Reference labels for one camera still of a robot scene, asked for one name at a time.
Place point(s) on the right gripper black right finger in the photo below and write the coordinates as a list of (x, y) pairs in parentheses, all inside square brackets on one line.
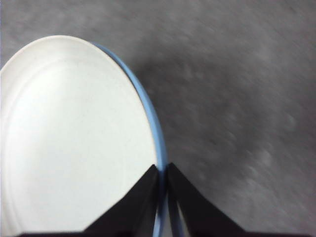
[(209, 217)]

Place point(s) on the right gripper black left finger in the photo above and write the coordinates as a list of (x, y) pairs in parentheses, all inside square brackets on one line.
[(128, 212)]

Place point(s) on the blue round plate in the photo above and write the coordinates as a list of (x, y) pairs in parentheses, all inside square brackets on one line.
[(163, 150)]

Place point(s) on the white round plate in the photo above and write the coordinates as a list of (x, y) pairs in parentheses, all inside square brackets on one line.
[(74, 135)]

